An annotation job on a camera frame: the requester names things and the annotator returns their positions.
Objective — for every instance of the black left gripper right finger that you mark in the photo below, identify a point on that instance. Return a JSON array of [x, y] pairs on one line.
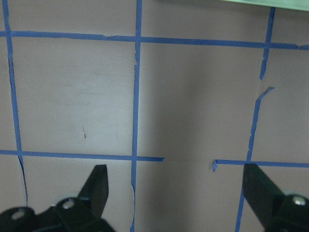
[[275, 210]]

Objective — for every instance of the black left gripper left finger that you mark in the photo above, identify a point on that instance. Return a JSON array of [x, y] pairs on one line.
[[73, 214]]

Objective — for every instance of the light green tray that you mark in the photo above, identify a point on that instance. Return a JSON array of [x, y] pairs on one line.
[[302, 5]]

